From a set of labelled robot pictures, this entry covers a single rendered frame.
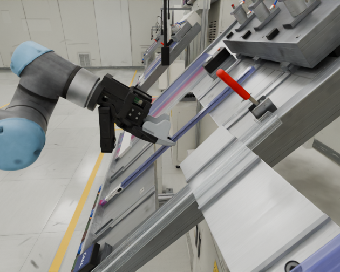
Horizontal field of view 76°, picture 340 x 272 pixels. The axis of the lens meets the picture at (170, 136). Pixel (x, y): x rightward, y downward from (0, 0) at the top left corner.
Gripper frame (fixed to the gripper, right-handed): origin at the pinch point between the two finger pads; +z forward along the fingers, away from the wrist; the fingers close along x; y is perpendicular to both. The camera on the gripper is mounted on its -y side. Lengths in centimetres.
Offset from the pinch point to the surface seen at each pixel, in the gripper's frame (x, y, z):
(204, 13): 120, 50, 9
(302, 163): 32, 8, 68
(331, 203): 7, 5, 63
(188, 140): 124, -37, 53
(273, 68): -5.7, 25.5, 7.7
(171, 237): -20.9, -7.3, 3.2
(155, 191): -11.6, -6.4, -0.4
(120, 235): -16.2, -15.7, -2.9
